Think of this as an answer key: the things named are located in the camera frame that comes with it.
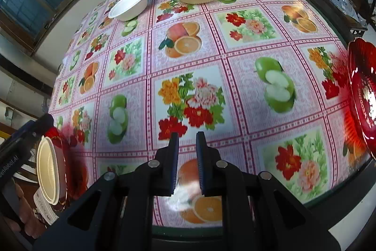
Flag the floral fruit pattern tablecloth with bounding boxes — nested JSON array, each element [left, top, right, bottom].
[[50, 0, 368, 227]]

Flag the red flower-shaped glass plate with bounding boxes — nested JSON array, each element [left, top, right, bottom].
[[45, 127, 89, 206]]

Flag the person's left hand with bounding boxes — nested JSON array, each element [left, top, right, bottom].
[[3, 181, 46, 239]]

